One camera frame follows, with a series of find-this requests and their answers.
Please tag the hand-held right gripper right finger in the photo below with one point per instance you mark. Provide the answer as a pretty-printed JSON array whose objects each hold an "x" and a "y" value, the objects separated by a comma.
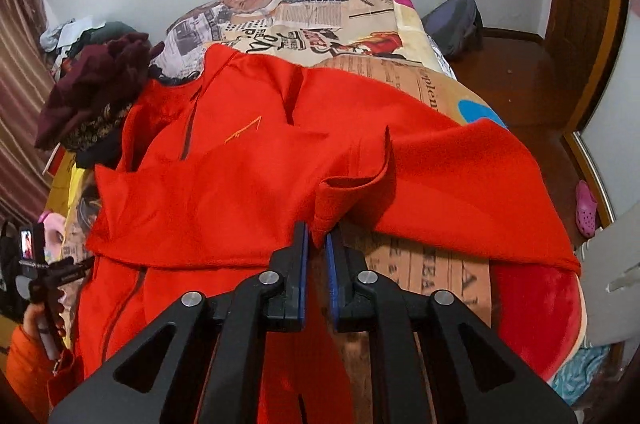
[{"x": 332, "y": 274}]

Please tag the red plush blanket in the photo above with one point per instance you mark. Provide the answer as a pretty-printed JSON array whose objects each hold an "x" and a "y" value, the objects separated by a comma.
[{"x": 540, "y": 319}]

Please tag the dark patterned cloth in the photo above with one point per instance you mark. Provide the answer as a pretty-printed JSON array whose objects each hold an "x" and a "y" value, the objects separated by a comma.
[{"x": 97, "y": 127}]

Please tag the maroon knitted garment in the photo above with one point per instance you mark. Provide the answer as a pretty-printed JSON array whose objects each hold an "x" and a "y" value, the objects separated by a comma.
[{"x": 95, "y": 79}]

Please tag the metal framed mirror panel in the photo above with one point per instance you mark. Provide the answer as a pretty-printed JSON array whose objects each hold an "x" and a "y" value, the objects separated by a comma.
[{"x": 607, "y": 114}]

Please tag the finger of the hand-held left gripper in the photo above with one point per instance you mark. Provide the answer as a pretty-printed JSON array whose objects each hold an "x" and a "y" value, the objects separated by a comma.
[{"x": 75, "y": 265}]

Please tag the person's left hand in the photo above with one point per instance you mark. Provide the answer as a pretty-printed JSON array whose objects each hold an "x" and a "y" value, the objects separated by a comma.
[{"x": 31, "y": 316}]

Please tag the red jacket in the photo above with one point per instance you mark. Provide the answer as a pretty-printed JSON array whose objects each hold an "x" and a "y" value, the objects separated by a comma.
[{"x": 250, "y": 184}]

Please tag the teal patterned cloth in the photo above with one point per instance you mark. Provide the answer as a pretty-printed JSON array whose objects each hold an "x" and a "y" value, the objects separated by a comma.
[{"x": 585, "y": 371}]

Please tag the white crumpled cloth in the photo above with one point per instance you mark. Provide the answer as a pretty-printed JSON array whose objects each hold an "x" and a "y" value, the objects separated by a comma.
[{"x": 57, "y": 37}]

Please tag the white cabinet door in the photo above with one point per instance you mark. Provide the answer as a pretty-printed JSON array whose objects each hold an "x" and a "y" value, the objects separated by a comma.
[{"x": 612, "y": 264}]

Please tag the brown striped curtain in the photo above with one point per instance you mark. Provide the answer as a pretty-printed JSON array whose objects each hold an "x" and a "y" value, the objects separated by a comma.
[{"x": 20, "y": 69}]

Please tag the dark grey backpack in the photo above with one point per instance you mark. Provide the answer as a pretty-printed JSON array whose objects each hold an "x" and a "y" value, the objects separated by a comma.
[{"x": 455, "y": 24}]

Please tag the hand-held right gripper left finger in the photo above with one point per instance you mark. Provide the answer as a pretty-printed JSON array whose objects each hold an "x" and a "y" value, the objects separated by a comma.
[{"x": 301, "y": 274}]

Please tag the dark green cloth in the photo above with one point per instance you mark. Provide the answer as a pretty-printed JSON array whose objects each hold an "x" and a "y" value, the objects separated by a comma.
[{"x": 107, "y": 32}]

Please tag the person's left forearm orange sleeve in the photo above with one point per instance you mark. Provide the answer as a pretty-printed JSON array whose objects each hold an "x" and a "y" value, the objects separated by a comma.
[{"x": 27, "y": 369}]

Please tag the brown wooden door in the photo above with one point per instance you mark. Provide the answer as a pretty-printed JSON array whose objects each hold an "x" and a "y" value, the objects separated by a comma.
[{"x": 580, "y": 4}]

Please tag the newspaper printed blanket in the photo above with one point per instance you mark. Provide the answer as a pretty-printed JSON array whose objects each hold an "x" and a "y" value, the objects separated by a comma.
[{"x": 320, "y": 19}]

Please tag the pink clog shoe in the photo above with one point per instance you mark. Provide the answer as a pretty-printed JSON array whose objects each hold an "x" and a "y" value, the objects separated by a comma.
[{"x": 586, "y": 206}]

